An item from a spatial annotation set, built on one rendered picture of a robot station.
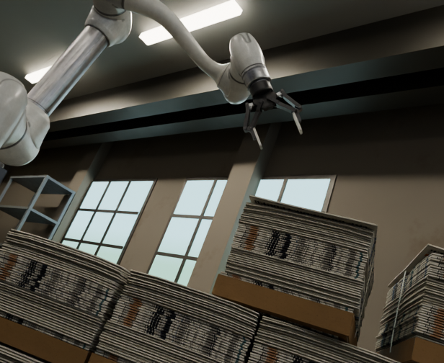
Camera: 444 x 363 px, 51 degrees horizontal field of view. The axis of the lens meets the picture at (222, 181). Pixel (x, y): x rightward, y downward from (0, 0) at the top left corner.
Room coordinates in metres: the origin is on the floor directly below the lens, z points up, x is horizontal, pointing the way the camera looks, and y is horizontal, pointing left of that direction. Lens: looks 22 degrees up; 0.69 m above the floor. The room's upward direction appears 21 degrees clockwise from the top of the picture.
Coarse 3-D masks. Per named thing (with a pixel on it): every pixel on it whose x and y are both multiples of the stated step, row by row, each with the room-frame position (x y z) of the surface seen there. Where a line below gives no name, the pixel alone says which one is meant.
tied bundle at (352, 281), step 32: (256, 224) 0.97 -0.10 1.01; (288, 224) 0.94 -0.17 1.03; (320, 224) 0.91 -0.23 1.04; (256, 256) 0.96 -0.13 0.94; (288, 256) 0.94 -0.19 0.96; (320, 256) 0.91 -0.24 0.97; (352, 256) 0.89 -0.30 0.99; (288, 288) 0.92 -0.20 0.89; (320, 288) 0.90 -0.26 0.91; (352, 288) 0.88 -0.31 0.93; (288, 320) 0.93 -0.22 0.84
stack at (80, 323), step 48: (48, 240) 1.04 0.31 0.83; (0, 288) 1.06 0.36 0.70; (48, 288) 1.03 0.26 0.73; (96, 288) 1.01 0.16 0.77; (144, 288) 0.99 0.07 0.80; (192, 288) 0.96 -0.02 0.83; (96, 336) 1.01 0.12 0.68; (144, 336) 0.98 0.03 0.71; (192, 336) 0.97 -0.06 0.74; (240, 336) 0.94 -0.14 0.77; (288, 336) 0.92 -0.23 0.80
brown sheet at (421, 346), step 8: (400, 344) 0.96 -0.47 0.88; (408, 344) 0.90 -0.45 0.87; (416, 344) 0.86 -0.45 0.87; (424, 344) 0.86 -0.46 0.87; (432, 344) 0.85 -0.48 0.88; (376, 352) 1.19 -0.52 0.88; (384, 352) 1.10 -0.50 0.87; (392, 352) 1.02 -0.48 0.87; (400, 352) 0.95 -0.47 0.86; (408, 352) 0.89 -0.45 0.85; (416, 352) 0.86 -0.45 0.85; (424, 352) 0.86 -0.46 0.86; (432, 352) 0.85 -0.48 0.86; (440, 352) 0.85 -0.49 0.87; (400, 360) 0.94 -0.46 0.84; (408, 360) 0.88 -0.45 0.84; (416, 360) 0.86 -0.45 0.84; (424, 360) 0.86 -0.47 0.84; (432, 360) 0.85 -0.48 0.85; (440, 360) 0.85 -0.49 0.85
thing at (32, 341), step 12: (0, 324) 1.04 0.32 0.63; (12, 324) 1.04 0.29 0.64; (0, 336) 1.04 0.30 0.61; (12, 336) 1.04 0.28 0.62; (24, 336) 1.03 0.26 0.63; (36, 336) 1.02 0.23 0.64; (48, 336) 1.02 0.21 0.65; (24, 348) 1.03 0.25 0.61; (36, 348) 1.02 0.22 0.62; (48, 348) 1.02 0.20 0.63; (60, 348) 1.01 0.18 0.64; (72, 348) 1.00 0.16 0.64; (48, 360) 1.01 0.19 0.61; (60, 360) 1.01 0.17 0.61; (72, 360) 1.00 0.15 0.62; (84, 360) 1.00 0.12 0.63; (96, 360) 0.99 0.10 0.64; (108, 360) 0.99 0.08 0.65
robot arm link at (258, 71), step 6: (252, 66) 1.29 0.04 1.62; (258, 66) 1.29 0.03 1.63; (264, 66) 1.29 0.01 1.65; (246, 72) 1.30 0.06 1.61; (252, 72) 1.29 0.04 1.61; (258, 72) 1.28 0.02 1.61; (264, 72) 1.29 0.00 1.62; (246, 78) 1.31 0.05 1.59; (252, 78) 1.29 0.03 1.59; (258, 78) 1.29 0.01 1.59; (264, 78) 1.29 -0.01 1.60; (246, 84) 1.32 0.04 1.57; (252, 84) 1.31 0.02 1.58
